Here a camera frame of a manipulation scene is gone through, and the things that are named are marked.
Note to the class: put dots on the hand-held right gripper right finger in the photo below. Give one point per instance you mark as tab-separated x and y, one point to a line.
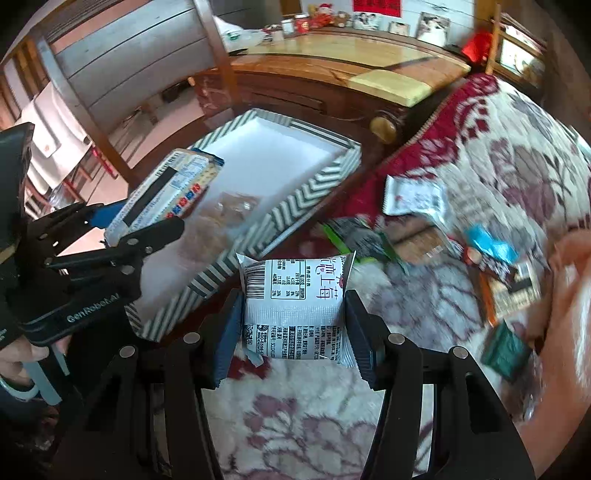
364	341

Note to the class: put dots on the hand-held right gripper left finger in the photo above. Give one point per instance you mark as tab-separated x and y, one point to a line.
228	332

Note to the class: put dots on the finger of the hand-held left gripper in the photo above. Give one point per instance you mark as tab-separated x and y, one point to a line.
104	216
157	233

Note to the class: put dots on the blue white cracker packet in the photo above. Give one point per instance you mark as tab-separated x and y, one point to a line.
184	175

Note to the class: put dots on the white barcode snack packet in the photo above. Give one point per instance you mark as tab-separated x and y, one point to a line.
295	304

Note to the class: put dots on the striped cardboard box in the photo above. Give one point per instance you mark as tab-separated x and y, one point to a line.
258	157

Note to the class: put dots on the orange snack packet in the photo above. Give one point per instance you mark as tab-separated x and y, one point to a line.
487	300

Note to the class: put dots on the blue snack packet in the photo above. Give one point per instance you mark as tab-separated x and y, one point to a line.
491	244

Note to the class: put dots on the person's left hand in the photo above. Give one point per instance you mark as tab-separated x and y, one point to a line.
21	360

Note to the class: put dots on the clear cookie packet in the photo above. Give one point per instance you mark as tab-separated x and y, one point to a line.
238	205

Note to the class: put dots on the green-edged dark snack packet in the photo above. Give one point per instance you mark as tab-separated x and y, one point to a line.
360	237

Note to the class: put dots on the white cloth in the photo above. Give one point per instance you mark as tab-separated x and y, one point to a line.
51	124

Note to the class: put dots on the brown cracker packet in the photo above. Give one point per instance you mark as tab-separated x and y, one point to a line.
420	244

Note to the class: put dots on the green snack packet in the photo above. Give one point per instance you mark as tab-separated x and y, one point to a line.
505	353

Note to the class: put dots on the white red-print snack packet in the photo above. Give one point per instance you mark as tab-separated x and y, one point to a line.
411	196

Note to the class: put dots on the dark brown snack packet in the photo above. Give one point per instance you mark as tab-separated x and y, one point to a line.
501	272

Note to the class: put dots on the peach cloth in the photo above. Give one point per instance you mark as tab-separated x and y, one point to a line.
563	346

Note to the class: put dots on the wooden chair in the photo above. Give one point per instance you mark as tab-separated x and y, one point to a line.
214	41

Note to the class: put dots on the white plastic bag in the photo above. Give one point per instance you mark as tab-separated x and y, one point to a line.
240	37

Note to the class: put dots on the red white floral blanket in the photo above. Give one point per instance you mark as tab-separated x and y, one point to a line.
508	152

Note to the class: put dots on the wooden table with glass top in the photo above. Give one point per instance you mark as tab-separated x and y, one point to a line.
323	55

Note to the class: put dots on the glass jar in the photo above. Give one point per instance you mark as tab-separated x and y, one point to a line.
287	26

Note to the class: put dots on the red tin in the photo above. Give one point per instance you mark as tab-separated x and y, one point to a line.
302	24

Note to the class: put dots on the red plush toy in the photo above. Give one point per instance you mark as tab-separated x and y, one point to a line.
323	14

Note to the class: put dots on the brown bear toy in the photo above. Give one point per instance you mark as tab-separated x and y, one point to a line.
342	18

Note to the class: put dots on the red bag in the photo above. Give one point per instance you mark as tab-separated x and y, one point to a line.
478	46

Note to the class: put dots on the wooden rack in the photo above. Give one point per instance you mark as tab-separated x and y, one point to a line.
512	46

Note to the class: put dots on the small photo frame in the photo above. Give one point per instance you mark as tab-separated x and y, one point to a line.
399	28
367	21

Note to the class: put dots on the red wall poster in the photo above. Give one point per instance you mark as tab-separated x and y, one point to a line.
376	7

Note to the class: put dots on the large photo frame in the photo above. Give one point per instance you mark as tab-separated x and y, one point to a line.
433	28

